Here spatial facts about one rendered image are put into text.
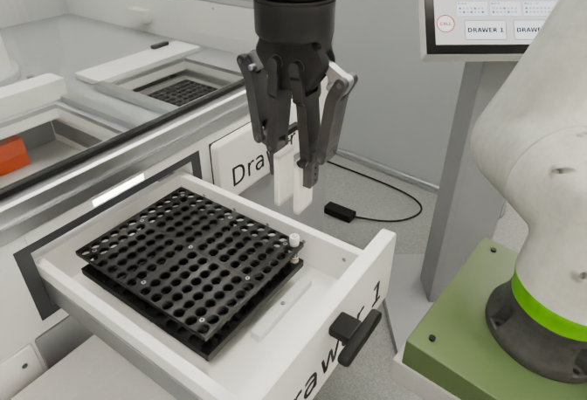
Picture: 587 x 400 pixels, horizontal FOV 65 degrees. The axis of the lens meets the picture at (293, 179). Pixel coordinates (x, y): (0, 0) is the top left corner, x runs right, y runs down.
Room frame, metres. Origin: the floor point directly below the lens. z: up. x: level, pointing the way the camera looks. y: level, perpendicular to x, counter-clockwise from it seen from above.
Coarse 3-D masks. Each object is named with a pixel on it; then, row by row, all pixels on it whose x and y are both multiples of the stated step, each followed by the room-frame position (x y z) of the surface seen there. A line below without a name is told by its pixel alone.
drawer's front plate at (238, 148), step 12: (240, 132) 0.69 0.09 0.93; (216, 144) 0.65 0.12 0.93; (228, 144) 0.66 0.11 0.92; (240, 144) 0.68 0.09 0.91; (252, 144) 0.71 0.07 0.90; (264, 144) 0.73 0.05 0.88; (216, 156) 0.64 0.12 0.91; (228, 156) 0.66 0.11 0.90; (240, 156) 0.68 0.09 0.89; (252, 156) 0.71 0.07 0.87; (264, 156) 0.73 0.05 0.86; (216, 168) 0.64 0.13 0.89; (228, 168) 0.65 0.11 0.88; (240, 168) 0.68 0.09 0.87; (252, 168) 0.70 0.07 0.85; (264, 168) 0.73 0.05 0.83; (216, 180) 0.64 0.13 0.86; (228, 180) 0.65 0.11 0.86; (252, 180) 0.70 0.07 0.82
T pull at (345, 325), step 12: (372, 312) 0.32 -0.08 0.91; (336, 324) 0.31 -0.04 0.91; (348, 324) 0.31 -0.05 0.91; (360, 324) 0.31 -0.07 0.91; (372, 324) 0.31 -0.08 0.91; (336, 336) 0.30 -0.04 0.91; (348, 336) 0.29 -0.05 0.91; (360, 336) 0.29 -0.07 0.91; (348, 348) 0.28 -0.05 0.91; (360, 348) 0.28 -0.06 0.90; (348, 360) 0.27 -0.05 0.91
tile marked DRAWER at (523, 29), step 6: (516, 24) 1.05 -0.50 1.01; (522, 24) 1.05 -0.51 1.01; (528, 24) 1.05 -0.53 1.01; (534, 24) 1.05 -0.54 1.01; (540, 24) 1.05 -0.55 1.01; (516, 30) 1.04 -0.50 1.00; (522, 30) 1.04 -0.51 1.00; (528, 30) 1.04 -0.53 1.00; (534, 30) 1.04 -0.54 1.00; (516, 36) 1.03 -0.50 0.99; (522, 36) 1.03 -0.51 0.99; (528, 36) 1.03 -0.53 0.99; (534, 36) 1.03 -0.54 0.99
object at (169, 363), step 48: (144, 192) 0.56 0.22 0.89; (336, 240) 0.45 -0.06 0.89; (48, 288) 0.40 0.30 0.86; (96, 288) 0.43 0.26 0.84; (288, 288) 0.43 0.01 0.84; (144, 336) 0.30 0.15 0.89; (240, 336) 0.35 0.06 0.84; (288, 336) 0.35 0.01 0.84; (192, 384) 0.26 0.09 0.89; (240, 384) 0.29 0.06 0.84
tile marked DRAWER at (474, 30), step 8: (464, 24) 1.05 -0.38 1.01; (472, 24) 1.05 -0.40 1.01; (480, 24) 1.05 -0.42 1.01; (488, 24) 1.05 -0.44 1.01; (496, 24) 1.05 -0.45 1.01; (504, 24) 1.05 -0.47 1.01; (472, 32) 1.04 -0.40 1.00; (480, 32) 1.04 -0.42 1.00; (488, 32) 1.04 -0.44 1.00; (496, 32) 1.04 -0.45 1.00; (504, 32) 1.04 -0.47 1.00
